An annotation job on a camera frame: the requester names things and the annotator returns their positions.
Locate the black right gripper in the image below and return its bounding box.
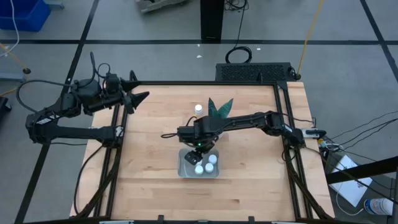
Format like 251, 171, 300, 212
177, 119, 220, 166

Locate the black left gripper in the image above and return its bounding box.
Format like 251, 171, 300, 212
81, 77, 151, 115

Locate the grey plastic basket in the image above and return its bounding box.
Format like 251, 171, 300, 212
177, 147, 221, 179

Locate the snake plant in white pot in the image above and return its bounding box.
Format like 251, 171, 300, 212
207, 97, 234, 141

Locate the grey metal floor object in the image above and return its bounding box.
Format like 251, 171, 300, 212
134, 0, 188, 14

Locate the black grilled computer case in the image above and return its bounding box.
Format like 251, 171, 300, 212
215, 62, 295, 83

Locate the black upright pillar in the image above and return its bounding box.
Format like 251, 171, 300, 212
200, 0, 226, 44

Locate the blue plastic bin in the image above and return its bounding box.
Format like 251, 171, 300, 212
0, 0, 52, 33

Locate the white paper sheet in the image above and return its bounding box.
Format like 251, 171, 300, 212
328, 154, 373, 208

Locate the black metal bar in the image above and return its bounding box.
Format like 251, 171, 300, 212
325, 155, 398, 185

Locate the clear plastic water bottle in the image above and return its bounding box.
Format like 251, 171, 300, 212
363, 197, 395, 217

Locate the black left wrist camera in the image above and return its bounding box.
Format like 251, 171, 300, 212
104, 72, 122, 93

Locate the black table frame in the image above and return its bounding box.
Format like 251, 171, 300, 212
70, 80, 336, 224

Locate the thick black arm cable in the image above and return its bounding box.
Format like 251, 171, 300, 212
16, 78, 79, 114

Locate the black floor cable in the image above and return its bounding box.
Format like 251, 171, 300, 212
73, 144, 104, 216

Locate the coiled black cable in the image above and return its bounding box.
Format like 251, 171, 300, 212
224, 0, 253, 65

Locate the yellow floor cable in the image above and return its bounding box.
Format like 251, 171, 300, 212
0, 42, 32, 97

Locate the white cable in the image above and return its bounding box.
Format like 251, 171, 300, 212
0, 0, 21, 58

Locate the thin black cable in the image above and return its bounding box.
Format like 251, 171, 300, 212
329, 110, 398, 141
337, 118, 398, 152

